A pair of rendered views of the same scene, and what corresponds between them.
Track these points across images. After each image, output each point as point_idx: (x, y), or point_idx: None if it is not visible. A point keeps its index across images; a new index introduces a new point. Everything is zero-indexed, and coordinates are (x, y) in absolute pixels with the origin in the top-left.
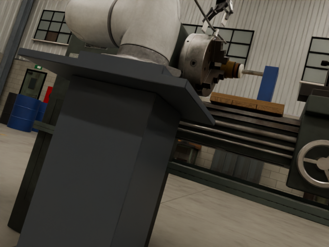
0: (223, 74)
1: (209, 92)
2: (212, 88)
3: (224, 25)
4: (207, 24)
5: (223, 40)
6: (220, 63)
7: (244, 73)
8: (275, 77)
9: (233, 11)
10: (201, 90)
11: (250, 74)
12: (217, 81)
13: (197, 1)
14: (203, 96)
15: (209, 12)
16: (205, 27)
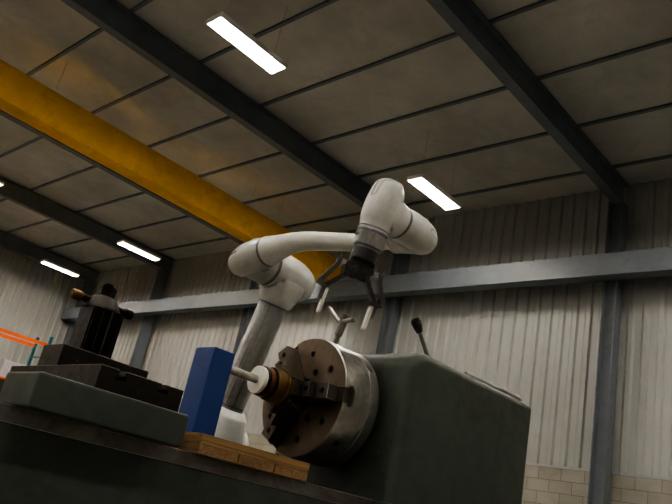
0: (267, 402)
1: (312, 443)
2: (323, 429)
3: (318, 309)
4: (369, 309)
5: (347, 320)
6: (341, 367)
7: (251, 381)
8: (191, 367)
9: (321, 276)
10: (276, 451)
11: (240, 377)
12: (268, 421)
13: (329, 309)
14: (291, 457)
15: (376, 287)
16: (365, 319)
